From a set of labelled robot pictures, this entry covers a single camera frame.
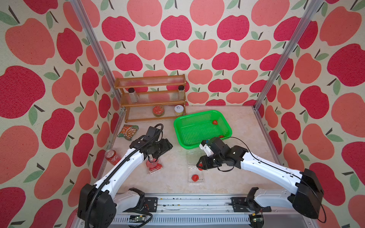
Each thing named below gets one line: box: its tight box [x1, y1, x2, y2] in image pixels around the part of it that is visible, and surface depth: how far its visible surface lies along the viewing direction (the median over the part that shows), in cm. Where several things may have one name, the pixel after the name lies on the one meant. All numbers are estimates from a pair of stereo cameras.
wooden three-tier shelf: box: [114, 74, 187, 124], surface depth 113 cm
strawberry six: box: [191, 174, 200, 182], surface depth 83 cm
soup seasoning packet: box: [116, 124, 139, 141], surface depth 106 cm
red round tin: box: [152, 104, 165, 117], surface depth 117 cm
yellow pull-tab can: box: [174, 104, 184, 117], surface depth 114 cm
